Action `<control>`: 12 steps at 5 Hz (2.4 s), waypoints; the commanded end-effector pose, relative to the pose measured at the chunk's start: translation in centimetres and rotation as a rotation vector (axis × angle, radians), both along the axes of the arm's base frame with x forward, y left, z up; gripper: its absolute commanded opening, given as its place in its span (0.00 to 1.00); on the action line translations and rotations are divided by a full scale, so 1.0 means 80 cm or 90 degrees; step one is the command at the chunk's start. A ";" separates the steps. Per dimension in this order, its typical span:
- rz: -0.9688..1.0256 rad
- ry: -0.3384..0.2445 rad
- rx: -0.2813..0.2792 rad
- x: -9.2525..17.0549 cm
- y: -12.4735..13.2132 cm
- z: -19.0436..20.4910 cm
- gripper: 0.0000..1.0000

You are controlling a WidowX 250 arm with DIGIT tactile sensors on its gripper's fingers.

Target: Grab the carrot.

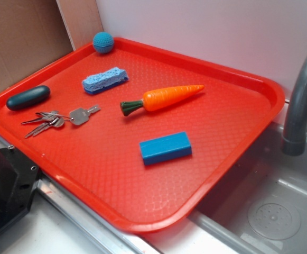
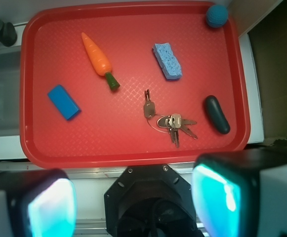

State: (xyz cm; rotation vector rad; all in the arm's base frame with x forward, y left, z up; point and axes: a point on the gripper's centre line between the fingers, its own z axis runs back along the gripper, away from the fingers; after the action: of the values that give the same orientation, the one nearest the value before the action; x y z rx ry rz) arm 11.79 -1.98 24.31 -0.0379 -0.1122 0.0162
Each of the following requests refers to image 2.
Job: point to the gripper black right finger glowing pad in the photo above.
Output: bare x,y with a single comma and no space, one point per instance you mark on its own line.
243,193

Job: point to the blue sponge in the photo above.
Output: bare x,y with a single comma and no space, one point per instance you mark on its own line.
167,61

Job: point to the clear plastic bin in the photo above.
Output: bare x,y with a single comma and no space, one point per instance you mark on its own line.
9,92

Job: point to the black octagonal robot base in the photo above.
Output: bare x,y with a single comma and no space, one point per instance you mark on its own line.
150,201

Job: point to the red plastic tray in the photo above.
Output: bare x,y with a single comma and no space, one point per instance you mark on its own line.
111,129

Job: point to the blue dimpled ball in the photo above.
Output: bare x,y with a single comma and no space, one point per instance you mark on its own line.
216,16

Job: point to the dark green oblong object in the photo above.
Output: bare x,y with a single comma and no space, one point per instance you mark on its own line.
216,115

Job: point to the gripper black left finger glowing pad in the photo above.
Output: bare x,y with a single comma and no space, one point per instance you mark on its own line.
38,203

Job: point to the silver key bunch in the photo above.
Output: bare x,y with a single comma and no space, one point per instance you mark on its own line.
172,123

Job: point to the orange toy carrot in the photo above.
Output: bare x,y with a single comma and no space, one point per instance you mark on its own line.
99,61

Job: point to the blue rectangular block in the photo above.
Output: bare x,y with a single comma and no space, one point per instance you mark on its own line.
63,102

